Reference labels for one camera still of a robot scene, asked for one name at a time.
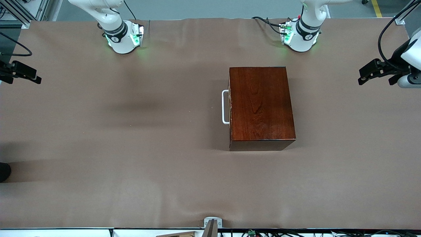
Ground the brown table cover mat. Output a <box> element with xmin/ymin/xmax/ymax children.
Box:
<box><xmin>0</xmin><ymin>17</ymin><xmax>421</xmax><ymax>230</ymax></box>

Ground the dark brown wooden cabinet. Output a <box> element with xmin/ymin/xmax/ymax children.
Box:
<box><xmin>229</xmin><ymin>66</ymin><xmax>296</xmax><ymax>151</ymax></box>

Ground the black base cable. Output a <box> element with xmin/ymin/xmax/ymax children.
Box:
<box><xmin>123</xmin><ymin>0</ymin><xmax>137</xmax><ymax>20</ymax></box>
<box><xmin>252</xmin><ymin>15</ymin><xmax>288</xmax><ymax>35</ymax></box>

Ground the brown cardboard piece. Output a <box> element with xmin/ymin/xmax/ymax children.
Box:
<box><xmin>156</xmin><ymin>231</ymin><xmax>198</xmax><ymax>237</ymax></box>

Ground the wooden drawer with white handle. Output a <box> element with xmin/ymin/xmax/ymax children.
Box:
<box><xmin>222</xmin><ymin>67</ymin><xmax>232</xmax><ymax>150</ymax></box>

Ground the black left base cable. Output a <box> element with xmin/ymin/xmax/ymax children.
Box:
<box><xmin>252</xmin><ymin>15</ymin><xmax>288</xmax><ymax>35</ymax></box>

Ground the black round object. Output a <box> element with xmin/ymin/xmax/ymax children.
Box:
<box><xmin>0</xmin><ymin>162</ymin><xmax>12</xmax><ymax>183</ymax></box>

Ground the black right base cable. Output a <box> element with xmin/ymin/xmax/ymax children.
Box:
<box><xmin>123</xmin><ymin>0</ymin><xmax>137</xmax><ymax>20</ymax></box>

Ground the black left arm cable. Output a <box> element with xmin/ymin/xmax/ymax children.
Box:
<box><xmin>378</xmin><ymin>0</ymin><xmax>421</xmax><ymax>71</ymax></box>

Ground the grey metal clamp bracket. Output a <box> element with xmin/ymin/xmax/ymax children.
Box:
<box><xmin>203</xmin><ymin>217</ymin><xmax>223</xmax><ymax>237</ymax></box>

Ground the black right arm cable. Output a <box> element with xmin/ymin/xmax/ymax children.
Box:
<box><xmin>0</xmin><ymin>32</ymin><xmax>33</xmax><ymax>56</ymax></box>

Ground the aluminium frame profile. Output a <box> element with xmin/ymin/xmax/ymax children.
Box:
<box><xmin>395</xmin><ymin>0</ymin><xmax>421</xmax><ymax>25</ymax></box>
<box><xmin>0</xmin><ymin>0</ymin><xmax>50</xmax><ymax>29</ymax></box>

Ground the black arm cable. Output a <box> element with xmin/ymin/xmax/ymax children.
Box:
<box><xmin>378</xmin><ymin>0</ymin><xmax>421</xmax><ymax>71</ymax></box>
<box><xmin>0</xmin><ymin>32</ymin><xmax>33</xmax><ymax>56</ymax></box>

